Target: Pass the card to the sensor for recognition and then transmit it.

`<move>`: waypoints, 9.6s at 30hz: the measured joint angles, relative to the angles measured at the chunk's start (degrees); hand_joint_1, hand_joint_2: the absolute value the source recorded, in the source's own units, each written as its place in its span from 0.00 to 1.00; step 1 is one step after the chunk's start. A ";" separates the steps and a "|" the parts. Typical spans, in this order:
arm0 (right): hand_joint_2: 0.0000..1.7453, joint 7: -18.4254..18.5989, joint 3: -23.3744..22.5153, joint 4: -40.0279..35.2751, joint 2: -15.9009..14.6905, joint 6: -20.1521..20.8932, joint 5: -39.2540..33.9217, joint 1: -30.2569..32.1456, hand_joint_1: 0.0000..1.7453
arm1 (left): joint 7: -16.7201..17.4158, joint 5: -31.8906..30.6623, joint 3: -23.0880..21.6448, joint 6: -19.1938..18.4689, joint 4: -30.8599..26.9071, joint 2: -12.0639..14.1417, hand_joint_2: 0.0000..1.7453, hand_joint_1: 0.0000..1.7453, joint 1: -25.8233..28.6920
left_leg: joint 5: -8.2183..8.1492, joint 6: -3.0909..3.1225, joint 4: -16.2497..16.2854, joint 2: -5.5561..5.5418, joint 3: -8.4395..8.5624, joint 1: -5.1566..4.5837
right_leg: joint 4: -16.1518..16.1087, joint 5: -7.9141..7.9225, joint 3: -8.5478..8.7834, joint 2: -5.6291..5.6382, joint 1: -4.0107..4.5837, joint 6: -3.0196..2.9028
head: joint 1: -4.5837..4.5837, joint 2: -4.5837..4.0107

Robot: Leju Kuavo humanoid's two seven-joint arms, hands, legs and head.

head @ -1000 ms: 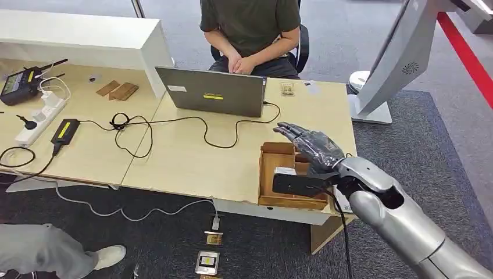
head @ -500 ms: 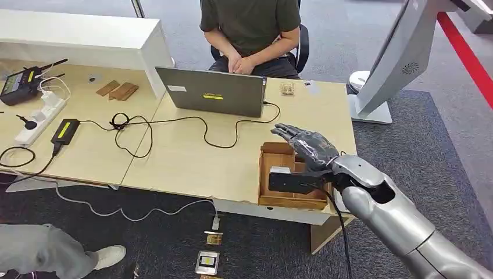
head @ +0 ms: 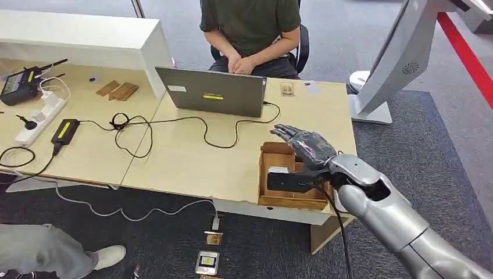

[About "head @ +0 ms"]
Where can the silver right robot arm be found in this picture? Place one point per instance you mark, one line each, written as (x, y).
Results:
(385, 215)

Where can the grey laptop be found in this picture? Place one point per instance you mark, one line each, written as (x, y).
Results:
(215, 92)

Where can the black plug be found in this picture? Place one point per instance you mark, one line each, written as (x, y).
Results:
(29, 124)

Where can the small wooden plate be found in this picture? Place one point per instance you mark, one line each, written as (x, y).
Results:
(108, 88)

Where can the small brown floor card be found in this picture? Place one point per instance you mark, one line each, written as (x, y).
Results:
(213, 238)

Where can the pale desk leg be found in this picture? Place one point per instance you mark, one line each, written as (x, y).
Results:
(325, 235)

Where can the black handheld radio device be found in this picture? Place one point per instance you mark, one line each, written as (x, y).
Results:
(20, 85)

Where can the black power adapter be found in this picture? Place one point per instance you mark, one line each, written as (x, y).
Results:
(65, 131)

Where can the white desk shelf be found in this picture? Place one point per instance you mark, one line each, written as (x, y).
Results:
(77, 36)

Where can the white power strip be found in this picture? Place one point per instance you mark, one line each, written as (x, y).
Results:
(40, 118)

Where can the wooden card box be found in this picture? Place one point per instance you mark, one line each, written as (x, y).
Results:
(275, 156)

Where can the white kiosk stand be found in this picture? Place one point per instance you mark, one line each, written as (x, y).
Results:
(400, 54)

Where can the metal pole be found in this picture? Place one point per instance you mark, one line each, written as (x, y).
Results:
(138, 8)

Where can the silver framed floor card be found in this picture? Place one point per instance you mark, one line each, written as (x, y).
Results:
(207, 263)

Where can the seated person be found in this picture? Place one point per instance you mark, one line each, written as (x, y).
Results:
(250, 30)

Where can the red floor tape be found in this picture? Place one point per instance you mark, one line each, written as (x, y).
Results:
(466, 57)

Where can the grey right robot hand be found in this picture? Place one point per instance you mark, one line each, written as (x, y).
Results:
(310, 148)

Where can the standing person's leg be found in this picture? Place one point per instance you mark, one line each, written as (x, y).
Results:
(42, 252)

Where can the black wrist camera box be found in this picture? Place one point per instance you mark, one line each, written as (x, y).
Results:
(292, 182)

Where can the translucent white card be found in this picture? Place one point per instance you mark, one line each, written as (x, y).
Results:
(311, 87)

